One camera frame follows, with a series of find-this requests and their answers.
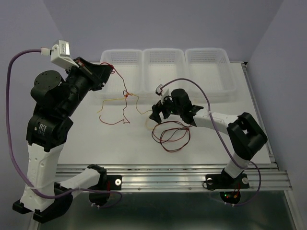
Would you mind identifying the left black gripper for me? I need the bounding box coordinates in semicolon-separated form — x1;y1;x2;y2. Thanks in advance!
61;56;115;116

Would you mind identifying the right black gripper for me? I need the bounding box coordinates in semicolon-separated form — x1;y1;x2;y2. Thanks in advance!
148;93;183;124

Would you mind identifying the yellow wire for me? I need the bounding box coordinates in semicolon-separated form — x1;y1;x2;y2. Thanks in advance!
96;92;159;131

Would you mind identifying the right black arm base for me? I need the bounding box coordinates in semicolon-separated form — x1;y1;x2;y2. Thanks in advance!
202;173;249;205

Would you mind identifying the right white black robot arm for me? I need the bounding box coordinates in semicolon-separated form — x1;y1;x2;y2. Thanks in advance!
150;89;268;187

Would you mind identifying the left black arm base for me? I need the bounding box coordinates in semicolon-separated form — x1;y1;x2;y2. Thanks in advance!
82;174;123;209

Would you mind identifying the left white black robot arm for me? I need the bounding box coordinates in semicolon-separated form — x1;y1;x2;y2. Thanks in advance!
13;57;113;223

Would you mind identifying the left white plastic basket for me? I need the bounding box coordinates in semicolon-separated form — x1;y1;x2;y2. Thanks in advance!
95;49;143;99

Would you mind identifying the white plastic basket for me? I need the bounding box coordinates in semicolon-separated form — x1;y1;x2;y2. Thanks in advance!
143;48;189;99
95;49;143;99
185;48;236;100

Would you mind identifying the middle white plastic basket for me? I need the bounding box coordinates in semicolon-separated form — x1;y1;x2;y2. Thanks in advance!
143;48;189;99

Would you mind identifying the right white plastic basket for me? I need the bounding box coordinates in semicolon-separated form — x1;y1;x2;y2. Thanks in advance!
185;48;236;100

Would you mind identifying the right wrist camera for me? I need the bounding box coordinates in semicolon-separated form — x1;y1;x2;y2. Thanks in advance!
155;84;169;104

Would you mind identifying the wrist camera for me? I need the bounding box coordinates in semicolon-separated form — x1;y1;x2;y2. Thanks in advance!
155;84;169;104
40;40;78;70

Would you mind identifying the red black twin wire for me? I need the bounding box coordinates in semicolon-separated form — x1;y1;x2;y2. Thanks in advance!
151;121;192;153

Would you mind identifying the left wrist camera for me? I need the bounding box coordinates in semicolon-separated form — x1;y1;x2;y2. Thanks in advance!
40;40;78;70

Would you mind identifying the aluminium frame rail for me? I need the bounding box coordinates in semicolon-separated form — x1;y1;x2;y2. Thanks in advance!
39;164;292;194

